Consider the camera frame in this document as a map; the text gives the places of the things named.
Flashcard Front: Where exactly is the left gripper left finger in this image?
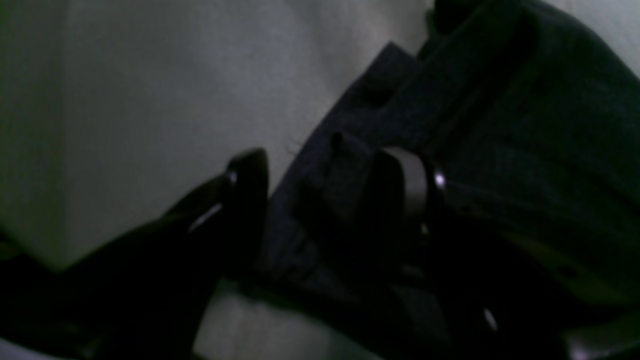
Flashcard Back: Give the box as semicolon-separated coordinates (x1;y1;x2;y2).
0;148;269;360

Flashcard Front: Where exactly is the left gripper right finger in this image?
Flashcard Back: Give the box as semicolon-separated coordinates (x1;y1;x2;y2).
365;146;640;360

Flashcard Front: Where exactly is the black t-shirt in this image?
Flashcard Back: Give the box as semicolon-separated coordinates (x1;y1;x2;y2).
254;0;639;360

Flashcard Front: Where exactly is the light green table cloth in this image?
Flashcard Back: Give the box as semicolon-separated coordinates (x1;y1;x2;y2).
0;0;640;360

